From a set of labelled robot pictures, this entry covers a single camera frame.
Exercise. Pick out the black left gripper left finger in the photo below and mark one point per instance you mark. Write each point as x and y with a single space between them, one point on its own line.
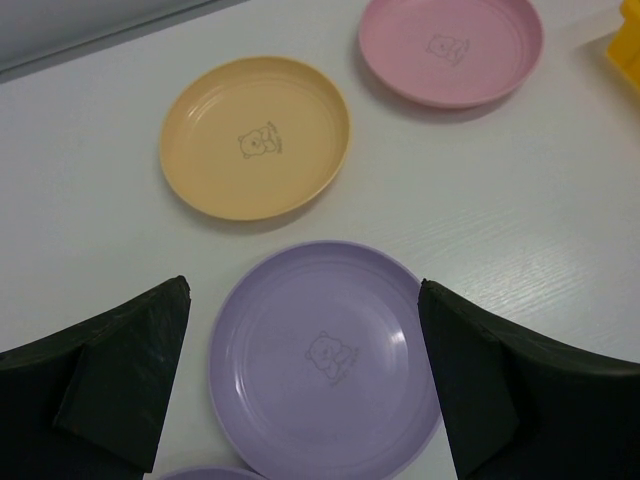
90 401

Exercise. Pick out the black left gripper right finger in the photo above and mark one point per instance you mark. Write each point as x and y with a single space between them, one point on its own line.
520 405

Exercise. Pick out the yellow plastic bin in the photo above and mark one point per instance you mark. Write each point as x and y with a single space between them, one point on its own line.
623 50

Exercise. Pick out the purple plate near left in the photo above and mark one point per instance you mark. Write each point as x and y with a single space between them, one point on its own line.
212 473

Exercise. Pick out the purple plate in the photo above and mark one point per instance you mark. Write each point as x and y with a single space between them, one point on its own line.
212 473
317 366

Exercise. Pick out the purple plate centre left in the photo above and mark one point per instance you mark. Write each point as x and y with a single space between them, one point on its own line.
317 366

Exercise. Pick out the orange plate far left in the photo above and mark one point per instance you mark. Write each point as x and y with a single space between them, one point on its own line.
255 138

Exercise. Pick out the pink plate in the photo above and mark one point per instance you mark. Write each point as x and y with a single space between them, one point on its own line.
452 54

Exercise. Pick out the aluminium table frame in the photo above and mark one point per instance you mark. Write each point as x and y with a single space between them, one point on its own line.
36 35

